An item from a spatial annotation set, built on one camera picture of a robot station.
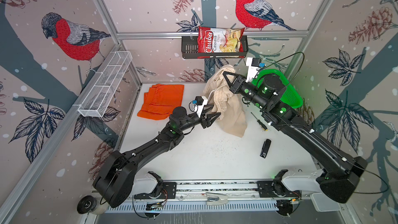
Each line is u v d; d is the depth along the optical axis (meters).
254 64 0.53
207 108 0.74
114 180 0.40
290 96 1.04
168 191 0.73
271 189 0.73
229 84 0.57
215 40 0.88
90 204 0.61
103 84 0.78
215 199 0.70
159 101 1.08
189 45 0.95
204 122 0.65
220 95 0.68
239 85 0.53
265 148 0.83
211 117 0.66
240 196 0.73
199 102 0.62
